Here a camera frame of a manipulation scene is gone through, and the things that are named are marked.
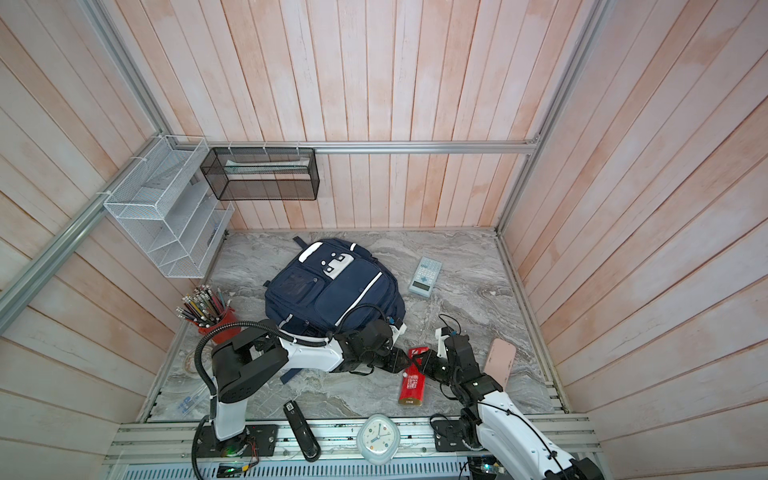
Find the grey calculator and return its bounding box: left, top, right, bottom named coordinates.
left=408, top=257, right=442, bottom=298

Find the aluminium frame rail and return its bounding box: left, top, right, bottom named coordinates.
left=172, top=136, right=537, bottom=155

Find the white round clock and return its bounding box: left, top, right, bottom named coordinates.
left=356, top=414, right=401, bottom=465

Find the red pencil cup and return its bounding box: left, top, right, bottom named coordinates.
left=197, top=307, right=242, bottom=346

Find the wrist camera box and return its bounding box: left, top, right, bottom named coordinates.
left=390, top=324, right=407, bottom=342
left=435, top=327, right=453, bottom=360

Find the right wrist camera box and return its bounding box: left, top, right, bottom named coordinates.
left=435, top=327, right=453, bottom=360

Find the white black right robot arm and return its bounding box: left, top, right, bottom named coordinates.
left=417, top=328, right=604, bottom=479

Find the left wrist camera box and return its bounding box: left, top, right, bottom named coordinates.
left=390, top=324, right=407, bottom=342

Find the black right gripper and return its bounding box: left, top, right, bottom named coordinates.
left=412, top=346, right=460, bottom=384

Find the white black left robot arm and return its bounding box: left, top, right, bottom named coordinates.
left=194, top=319, right=411, bottom=442

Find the navy blue student backpack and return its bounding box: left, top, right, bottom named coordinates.
left=262, top=236, right=408, bottom=385

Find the black wire mesh basket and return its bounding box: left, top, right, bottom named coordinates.
left=201, top=146, right=320, bottom=201

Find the white wire mesh shelf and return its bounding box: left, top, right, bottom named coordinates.
left=105, top=135, right=234, bottom=279

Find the bundle of pencils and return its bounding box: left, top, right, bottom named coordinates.
left=175, top=284, right=233, bottom=329

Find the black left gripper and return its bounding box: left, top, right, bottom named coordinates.
left=362, top=345, right=414, bottom=373

